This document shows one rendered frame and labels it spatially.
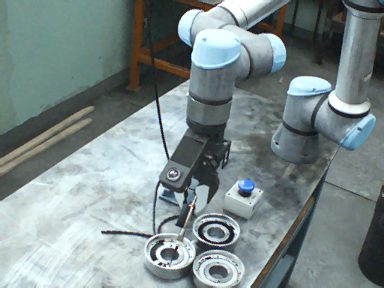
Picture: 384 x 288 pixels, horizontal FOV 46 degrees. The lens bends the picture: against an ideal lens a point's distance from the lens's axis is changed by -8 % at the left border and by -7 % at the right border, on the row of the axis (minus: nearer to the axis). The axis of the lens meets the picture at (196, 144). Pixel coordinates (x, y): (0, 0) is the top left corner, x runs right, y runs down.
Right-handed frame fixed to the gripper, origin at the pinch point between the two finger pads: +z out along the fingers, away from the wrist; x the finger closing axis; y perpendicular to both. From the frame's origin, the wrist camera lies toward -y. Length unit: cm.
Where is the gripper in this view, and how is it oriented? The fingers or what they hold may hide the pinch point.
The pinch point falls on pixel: (189, 211)
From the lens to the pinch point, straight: 93.7
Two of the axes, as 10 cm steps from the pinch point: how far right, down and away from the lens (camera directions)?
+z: -1.1, 8.4, 5.4
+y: 4.6, -4.4, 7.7
